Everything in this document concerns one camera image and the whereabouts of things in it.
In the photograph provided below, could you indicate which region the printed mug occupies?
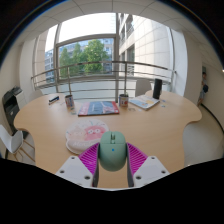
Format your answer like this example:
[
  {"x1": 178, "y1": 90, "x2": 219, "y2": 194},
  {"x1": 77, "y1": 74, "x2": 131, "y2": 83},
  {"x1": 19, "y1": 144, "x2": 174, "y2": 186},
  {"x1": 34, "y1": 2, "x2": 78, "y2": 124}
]
[
  {"x1": 64, "y1": 94, "x2": 75, "y2": 108},
  {"x1": 118, "y1": 93, "x2": 130, "y2": 108}
]

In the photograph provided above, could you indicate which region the mint green computer mouse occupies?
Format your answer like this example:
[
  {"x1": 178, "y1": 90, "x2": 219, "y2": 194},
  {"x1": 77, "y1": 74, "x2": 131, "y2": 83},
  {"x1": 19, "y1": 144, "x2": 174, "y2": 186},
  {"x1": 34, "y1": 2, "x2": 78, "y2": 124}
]
[{"x1": 98, "y1": 130, "x2": 128, "y2": 172}]

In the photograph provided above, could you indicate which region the metal balcony railing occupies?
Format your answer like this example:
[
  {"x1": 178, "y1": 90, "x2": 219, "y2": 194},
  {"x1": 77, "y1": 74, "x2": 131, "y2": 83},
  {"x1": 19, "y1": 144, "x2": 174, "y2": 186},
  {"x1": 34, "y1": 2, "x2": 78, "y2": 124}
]
[{"x1": 30, "y1": 60, "x2": 177, "y2": 101}]

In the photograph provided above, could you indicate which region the white chair with wooden legs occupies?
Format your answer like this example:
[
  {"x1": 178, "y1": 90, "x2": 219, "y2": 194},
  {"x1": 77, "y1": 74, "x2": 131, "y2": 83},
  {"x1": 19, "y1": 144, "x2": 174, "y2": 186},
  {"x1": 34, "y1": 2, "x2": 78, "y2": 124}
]
[{"x1": 0, "y1": 124, "x2": 36, "y2": 164}]

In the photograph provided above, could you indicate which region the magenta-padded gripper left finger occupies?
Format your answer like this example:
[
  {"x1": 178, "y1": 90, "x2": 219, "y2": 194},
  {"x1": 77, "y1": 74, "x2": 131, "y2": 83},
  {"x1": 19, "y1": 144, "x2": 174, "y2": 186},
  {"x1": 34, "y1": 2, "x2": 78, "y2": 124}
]
[{"x1": 54, "y1": 142, "x2": 101, "y2": 188}]

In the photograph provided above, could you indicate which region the light blue booklet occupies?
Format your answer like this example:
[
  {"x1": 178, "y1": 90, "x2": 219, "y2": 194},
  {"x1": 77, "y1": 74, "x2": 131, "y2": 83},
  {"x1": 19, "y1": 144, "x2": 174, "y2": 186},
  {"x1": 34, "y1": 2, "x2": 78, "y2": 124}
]
[{"x1": 128, "y1": 94, "x2": 161, "y2": 111}]

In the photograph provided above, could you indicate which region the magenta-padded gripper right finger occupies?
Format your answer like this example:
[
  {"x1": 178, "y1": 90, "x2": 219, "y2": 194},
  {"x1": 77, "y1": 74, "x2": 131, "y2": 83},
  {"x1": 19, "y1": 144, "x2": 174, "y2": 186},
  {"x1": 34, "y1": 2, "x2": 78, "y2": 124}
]
[{"x1": 125, "y1": 142, "x2": 171, "y2": 188}]

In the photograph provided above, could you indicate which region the red magazine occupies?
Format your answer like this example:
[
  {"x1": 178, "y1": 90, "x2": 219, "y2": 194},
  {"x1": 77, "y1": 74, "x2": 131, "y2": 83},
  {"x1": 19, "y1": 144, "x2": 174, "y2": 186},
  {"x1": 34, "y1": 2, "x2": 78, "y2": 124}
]
[{"x1": 77, "y1": 100, "x2": 120, "y2": 117}]

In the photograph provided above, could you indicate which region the dark blue stapler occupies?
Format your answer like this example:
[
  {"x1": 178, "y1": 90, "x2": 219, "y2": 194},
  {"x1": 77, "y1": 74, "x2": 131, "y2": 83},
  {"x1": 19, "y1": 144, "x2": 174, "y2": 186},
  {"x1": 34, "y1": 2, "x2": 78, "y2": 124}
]
[{"x1": 48, "y1": 95, "x2": 60, "y2": 105}]

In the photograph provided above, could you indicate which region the round pink cartoon mouse pad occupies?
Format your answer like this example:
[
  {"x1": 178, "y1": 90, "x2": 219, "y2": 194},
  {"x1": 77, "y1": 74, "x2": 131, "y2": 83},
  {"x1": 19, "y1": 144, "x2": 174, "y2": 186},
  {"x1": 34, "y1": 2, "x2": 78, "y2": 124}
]
[{"x1": 65, "y1": 119, "x2": 110, "y2": 155}]

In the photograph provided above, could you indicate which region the black upright speaker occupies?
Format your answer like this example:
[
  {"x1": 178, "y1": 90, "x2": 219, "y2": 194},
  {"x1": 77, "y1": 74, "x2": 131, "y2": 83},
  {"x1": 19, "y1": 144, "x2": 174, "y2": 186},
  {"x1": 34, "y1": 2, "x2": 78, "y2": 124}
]
[{"x1": 152, "y1": 78, "x2": 163, "y2": 100}]

